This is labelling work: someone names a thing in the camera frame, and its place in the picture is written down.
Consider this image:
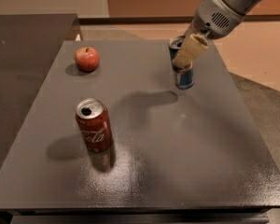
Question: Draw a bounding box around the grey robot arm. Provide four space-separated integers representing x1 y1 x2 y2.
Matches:
173 0 262 69

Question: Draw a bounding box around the blue silver Red Bull can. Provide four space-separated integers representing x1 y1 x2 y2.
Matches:
169 35 194 90

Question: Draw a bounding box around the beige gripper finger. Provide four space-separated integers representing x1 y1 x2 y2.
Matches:
173 33 208 68

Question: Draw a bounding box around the red apple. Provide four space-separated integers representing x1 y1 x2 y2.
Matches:
75 47 100 72

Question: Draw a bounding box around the red Coca-Cola can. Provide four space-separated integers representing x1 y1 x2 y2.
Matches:
76 98 113 153

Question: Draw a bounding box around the dark side table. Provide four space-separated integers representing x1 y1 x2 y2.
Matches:
0 14 81 168

